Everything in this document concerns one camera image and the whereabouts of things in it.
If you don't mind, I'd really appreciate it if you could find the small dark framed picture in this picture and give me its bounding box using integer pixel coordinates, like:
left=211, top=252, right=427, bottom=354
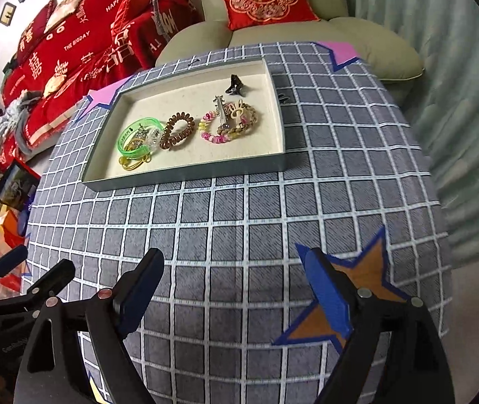
left=0, top=2, right=17, bottom=26

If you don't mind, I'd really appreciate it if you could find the grey cardboard tray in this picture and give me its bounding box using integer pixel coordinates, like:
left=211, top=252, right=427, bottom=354
left=81, top=58, right=287, bottom=192

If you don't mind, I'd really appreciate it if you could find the clear hair clip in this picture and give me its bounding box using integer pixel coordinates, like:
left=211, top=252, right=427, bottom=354
left=136, top=124, right=160, bottom=150

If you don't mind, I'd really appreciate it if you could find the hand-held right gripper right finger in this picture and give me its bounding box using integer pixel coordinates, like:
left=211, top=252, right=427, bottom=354
left=304, top=247, right=456, bottom=404

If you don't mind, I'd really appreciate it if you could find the green plastic bangle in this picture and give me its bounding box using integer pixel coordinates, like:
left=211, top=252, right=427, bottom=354
left=117, top=118, right=166, bottom=158

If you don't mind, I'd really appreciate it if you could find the grey knitted scarf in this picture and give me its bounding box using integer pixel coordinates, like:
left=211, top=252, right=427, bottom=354
left=0, top=93, right=40, bottom=156

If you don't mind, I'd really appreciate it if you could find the pink yellow beaded bracelet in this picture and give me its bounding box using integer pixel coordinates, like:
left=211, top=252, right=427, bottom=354
left=199, top=109, right=240, bottom=146

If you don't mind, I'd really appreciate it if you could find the silver hair clip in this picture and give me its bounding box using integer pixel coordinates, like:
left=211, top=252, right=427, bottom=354
left=212, top=96, right=228, bottom=129

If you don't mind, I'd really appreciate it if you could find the grey checked tablecloth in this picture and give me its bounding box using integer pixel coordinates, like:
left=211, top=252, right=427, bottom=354
left=21, top=41, right=452, bottom=404

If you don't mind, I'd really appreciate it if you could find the printed white pillow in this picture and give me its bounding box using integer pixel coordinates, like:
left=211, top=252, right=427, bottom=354
left=46, top=0, right=91, bottom=32

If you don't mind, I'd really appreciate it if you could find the pale green sofa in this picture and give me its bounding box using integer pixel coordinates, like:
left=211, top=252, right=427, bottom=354
left=155, top=0, right=425, bottom=82

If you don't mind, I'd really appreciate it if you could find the yellow hair tie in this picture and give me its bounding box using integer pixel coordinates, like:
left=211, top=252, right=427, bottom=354
left=118, top=154, right=153, bottom=172

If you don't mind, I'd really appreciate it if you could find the beige round ornament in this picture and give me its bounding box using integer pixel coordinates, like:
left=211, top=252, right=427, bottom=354
left=45, top=73, right=65, bottom=95

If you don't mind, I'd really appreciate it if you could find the grey knitted strap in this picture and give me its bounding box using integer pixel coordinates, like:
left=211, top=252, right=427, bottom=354
left=151, top=0, right=173, bottom=36

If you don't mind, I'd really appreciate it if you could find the red printed blanket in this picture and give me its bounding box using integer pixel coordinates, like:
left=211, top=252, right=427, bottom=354
left=0, top=0, right=204, bottom=165

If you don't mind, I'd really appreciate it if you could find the blue framed box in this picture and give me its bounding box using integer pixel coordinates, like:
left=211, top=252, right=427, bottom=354
left=0, top=160, right=40, bottom=215

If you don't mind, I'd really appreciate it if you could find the braided rope bracelet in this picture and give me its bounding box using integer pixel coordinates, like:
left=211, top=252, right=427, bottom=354
left=223, top=102, right=258, bottom=135

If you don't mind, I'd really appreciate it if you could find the black claw hair clip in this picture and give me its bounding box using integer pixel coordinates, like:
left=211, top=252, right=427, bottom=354
left=225, top=73, right=250, bottom=95

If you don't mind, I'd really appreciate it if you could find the brown coil hair tie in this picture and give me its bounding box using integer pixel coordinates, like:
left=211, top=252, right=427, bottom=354
left=159, top=111, right=196, bottom=151

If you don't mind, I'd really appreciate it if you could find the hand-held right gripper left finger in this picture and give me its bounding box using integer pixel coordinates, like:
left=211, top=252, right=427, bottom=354
left=12, top=248, right=165, bottom=404

